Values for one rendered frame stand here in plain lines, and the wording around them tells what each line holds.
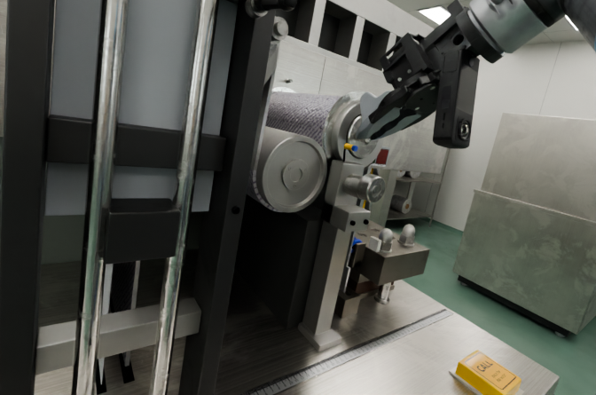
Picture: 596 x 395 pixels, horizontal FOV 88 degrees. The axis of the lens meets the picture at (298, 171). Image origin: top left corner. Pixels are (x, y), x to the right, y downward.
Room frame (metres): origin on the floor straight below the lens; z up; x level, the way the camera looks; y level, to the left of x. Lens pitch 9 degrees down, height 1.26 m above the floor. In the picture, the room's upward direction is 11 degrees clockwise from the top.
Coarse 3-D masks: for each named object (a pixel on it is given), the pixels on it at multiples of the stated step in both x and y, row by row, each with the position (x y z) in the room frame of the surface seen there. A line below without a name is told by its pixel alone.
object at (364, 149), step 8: (352, 120) 0.52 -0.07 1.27; (360, 120) 0.52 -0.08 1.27; (352, 128) 0.51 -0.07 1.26; (352, 136) 0.51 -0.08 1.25; (352, 144) 0.51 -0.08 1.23; (360, 144) 0.53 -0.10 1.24; (368, 144) 0.54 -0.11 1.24; (376, 144) 0.55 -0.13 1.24; (352, 152) 0.52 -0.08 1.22; (360, 152) 0.53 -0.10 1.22; (368, 152) 0.54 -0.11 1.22
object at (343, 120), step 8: (352, 104) 0.52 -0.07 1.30; (344, 112) 0.51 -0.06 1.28; (352, 112) 0.51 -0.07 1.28; (360, 112) 0.52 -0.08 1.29; (336, 120) 0.51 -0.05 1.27; (344, 120) 0.50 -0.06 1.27; (336, 128) 0.50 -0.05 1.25; (344, 128) 0.50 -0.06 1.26; (336, 136) 0.50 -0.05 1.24; (344, 136) 0.51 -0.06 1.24; (336, 144) 0.50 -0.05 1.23; (344, 144) 0.51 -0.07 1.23; (336, 152) 0.51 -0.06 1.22; (376, 152) 0.56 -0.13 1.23; (352, 160) 0.52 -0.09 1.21; (360, 160) 0.54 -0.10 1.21; (368, 160) 0.55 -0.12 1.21
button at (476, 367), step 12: (468, 360) 0.46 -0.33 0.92; (480, 360) 0.47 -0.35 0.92; (492, 360) 0.47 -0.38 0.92; (456, 372) 0.46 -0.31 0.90; (468, 372) 0.44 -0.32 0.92; (480, 372) 0.44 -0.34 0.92; (492, 372) 0.45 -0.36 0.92; (504, 372) 0.45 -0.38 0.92; (480, 384) 0.43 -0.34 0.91; (492, 384) 0.42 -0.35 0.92; (504, 384) 0.42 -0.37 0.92; (516, 384) 0.43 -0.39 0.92
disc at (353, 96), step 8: (344, 96) 0.52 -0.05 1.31; (352, 96) 0.53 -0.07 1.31; (360, 96) 0.54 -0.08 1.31; (336, 104) 0.51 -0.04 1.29; (344, 104) 0.52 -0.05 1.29; (336, 112) 0.51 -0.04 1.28; (328, 120) 0.50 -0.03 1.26; (328, 128) 0.50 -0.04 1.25; (328, 136) 0.51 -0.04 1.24; (328, 144) 0.51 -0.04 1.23; (328, 152) 0.51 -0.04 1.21; (328, 160) 0.51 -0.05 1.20
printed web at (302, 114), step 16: (272, 80) 0.44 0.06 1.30; (272, 96) 0.70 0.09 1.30; (288, 96) 0.66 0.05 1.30; (304, 96) 0.62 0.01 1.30; (320, 96) 0.59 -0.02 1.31; (336, 96) 0.57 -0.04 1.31; (272, 112) 0.66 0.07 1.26; (288, 112) 0.61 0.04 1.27; (304, 112) 0.57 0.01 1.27; (320, 112) 0.54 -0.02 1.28; (288, 128) 0.60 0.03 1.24; (304, 128) 0.56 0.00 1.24; (320, 128) 0.53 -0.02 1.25; (256, 144) 0.44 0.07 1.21; (320, 144) 0.52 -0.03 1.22; (256, 160) 0.44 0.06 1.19; (256, 192) 0.45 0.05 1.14; (272, 208) 0.47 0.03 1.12; (128, 272) 0.39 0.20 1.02; (112, 288) 0.49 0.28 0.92; (128, 288) 0.38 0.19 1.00; (128, 304) 0.37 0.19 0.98; (128, 352) 0.35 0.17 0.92
